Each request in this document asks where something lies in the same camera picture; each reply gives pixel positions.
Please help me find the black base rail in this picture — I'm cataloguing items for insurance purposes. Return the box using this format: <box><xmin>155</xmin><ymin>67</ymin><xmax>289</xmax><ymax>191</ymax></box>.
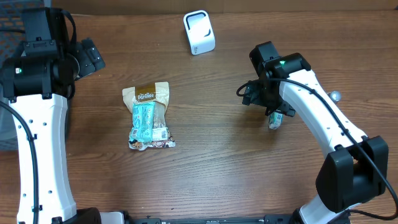
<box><xmin>99</xmin><ymin>211</ymin><xmax>296</xmax><ymax>224</ymax></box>

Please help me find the green white yogurt cup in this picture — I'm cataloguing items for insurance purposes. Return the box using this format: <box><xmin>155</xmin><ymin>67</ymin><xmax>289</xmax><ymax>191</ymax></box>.
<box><xmin>328</xmin><ymin>91</ymin><xmax>341</xmax><ymax>103</ymax></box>

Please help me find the teal snack packet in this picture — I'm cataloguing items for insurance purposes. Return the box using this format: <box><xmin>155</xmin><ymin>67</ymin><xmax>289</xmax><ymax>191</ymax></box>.
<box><xmin>129</xmin><ymin>102</ymin><xmax>155</xmax><ymax>142</ymax></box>

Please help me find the brown white snack bag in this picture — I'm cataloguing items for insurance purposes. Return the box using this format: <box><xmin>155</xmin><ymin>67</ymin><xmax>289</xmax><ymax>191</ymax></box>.
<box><xmin>122</xmin><ymin>82</ymin><xmax>175</xmax><ymax>151</ymax></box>

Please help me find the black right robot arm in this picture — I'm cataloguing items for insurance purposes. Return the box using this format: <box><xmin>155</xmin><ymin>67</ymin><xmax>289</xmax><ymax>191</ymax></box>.
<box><xmin>237</xmin><ymin>42</ymin><xmax>389</xmax><ymax>223</ymax></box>

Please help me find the small teal white carton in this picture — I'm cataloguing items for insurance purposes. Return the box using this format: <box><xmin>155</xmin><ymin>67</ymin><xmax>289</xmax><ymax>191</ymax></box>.
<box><xmin>268</xmin><ymin>112</ymin><xmax>284</xmax><ymax>129</ymax></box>

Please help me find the white barcode scanner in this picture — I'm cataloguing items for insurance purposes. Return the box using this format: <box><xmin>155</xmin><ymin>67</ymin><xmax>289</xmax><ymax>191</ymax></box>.
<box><xmin>183</xmin><ymin>10</ymin><xmax>215</xmax><ymax>55</ymax></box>

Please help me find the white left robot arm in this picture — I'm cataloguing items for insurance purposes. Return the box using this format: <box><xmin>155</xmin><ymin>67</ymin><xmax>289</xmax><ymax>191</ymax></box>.
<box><xmin>1</xmin><ymin>7</ymin><xmax>105</xmax><ymax>223</ymax></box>

